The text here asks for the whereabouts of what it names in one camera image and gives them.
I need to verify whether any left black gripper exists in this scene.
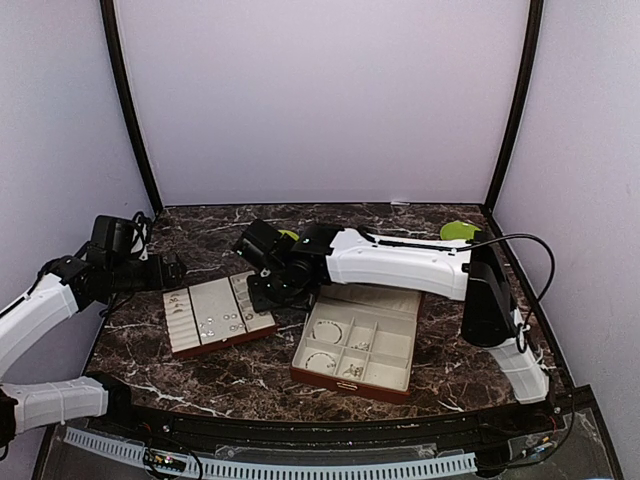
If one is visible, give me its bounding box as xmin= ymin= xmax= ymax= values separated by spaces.
xmin=108 ymin=251 xmax=185 ymax=294

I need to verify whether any red jewelry tray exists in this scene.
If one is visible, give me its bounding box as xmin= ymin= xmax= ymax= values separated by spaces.
xmin=163 ymin=272 xmax=277 ymax=358

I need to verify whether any red jewelry box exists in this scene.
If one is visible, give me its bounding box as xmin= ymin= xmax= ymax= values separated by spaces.
xmin=290 ymin=284 xmax=424 ymax=404

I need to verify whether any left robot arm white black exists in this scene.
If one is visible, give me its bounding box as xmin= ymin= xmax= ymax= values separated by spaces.
xmin=1 ymin=211 xmax=186 ymax=451

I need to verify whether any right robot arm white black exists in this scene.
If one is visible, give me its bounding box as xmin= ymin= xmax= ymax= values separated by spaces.
xmin=233 ymin=220 xmax=551 ymax=434

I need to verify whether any green bowl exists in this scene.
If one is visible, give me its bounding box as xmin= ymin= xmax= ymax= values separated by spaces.
xmin=278 ymin=229 xmax=300 ymax=241

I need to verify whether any silver bangle upper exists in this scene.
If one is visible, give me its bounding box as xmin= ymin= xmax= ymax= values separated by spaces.
xmin=311 ymin=320 xmax=343 ymax=344

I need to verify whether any silver bangle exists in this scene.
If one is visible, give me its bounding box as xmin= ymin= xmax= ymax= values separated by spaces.
xmin=311 ymin=320 xmax=343 ymax=344
xmin=304 ymin=352 xmax=336 ymax=374

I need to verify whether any silver bangle lower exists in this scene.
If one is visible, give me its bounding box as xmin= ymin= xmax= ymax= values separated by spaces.
xmin=304 ymin=352 xmax=336 ymax=374

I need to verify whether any gold charm in box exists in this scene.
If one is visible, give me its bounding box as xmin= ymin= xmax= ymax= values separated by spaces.
xmin=351 ymin=341 xmax=372 ymax=351

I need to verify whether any small circuit board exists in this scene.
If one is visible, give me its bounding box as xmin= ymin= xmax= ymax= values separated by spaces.
xmin=142 ymin=449 xmax=186 ymax=472

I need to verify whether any green plate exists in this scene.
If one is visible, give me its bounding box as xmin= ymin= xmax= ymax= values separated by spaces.
xmin=439 ymin=221 xmax=481 ymax=241

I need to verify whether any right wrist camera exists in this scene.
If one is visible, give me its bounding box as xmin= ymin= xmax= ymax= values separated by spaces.
xmin=233 ymin=219 xmax=294 ymax=271

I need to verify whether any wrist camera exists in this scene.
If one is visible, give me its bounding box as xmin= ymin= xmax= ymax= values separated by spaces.
xmin=86 ymin=211 xmax=152 ymax=269
xmin=233 ymin=219 xmax=294 ymax=271

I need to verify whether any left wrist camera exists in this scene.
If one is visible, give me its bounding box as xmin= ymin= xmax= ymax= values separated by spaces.
xmin=86 ymin=211 xmax=152 ymax=269

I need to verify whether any white slotted cable duct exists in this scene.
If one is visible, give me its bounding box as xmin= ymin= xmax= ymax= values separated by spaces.
xmin=63 ymin=427 xmax=477 ymax=479

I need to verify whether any right black frame post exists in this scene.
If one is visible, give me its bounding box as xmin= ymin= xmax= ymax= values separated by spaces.
xmin=483 ymin=0 xmax=545 ymax=216

